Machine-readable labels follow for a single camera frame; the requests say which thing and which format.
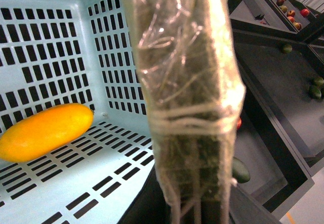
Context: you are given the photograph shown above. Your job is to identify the grey taped basket handle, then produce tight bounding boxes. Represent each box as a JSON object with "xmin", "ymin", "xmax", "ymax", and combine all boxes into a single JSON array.
[{"xmin": 122, "ymin": 0, "xmax": 246, "ymax": 223}]

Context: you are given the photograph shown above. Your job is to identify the yellow mango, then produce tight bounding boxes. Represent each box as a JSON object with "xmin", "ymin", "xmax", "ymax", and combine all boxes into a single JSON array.
[{"xmin": 1, "ymin": 103, "xmax": 94, "ymax": 162}]

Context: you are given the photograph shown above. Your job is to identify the green lime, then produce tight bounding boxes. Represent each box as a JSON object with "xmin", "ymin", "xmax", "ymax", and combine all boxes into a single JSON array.
[{"xmin": 280, "ymin": 44, "xmax": 293, "ymax": 54}]

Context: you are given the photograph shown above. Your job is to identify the light blue plastic basket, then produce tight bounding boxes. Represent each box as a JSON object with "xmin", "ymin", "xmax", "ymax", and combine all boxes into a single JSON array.
[{"xmin": 1, "ymin": 0, "xmax": 154, "ymax": 223}]

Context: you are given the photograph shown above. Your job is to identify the dark green avocado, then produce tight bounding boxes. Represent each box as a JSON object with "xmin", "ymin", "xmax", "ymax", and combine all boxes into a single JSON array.
[{"xmin": 232, "ymin": 157, "xmax": 251, "ymax": 184}]

